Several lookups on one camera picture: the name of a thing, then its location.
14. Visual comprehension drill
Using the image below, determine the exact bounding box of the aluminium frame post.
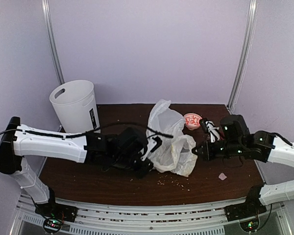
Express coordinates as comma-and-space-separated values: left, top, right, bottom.
41, 0, 65, 85
227, 0, 258, 113

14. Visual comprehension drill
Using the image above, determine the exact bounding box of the black braided left cable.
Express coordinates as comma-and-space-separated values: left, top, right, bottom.
0, 122, 174, 169

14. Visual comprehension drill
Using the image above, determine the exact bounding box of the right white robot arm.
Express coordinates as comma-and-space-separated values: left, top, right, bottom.
192, 115, 294, 216

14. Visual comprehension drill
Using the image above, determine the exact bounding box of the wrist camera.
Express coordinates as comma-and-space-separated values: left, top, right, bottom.
199, 118, 221, 142
141, 134, 162, 161

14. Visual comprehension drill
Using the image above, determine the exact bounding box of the white plastic trash bin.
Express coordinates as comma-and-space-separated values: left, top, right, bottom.
49, 80, 100, 133

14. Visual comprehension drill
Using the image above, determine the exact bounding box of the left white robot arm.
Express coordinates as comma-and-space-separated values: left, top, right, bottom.
0, 117, 153, 217

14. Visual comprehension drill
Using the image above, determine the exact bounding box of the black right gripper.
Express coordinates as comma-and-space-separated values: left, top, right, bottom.
191, 140, 243, 163

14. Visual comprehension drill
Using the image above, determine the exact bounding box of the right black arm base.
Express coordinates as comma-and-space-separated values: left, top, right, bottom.
224, 186, 267, 222

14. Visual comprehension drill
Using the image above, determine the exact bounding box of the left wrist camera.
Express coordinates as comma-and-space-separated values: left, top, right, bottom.
141, 134, 162, 161

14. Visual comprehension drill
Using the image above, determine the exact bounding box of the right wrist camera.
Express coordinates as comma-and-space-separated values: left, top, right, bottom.
199, 118, 221, 142

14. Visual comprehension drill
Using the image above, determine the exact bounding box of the right aluminium frame post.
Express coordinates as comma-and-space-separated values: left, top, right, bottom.
227, 0, 258, 113

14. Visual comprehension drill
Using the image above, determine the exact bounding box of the translucent white trash bag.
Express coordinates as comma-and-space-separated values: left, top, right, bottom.
146, 99, 197, 177

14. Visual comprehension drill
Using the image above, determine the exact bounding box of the left aluminium frame post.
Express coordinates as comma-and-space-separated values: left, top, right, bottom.
41, 0, 65, 85

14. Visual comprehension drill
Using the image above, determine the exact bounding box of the small pink paper scrap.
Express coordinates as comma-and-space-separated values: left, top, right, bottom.
218, 173, 227, 181

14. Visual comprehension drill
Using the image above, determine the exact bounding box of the aluminium front rail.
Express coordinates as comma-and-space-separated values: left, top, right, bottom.
16, 198, 285, 235

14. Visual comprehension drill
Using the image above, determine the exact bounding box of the red white patterned bowl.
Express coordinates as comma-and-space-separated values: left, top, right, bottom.
184, 113, 202, 130

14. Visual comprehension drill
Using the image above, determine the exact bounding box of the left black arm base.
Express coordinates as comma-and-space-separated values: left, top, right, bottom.
34, 191, 78, 222

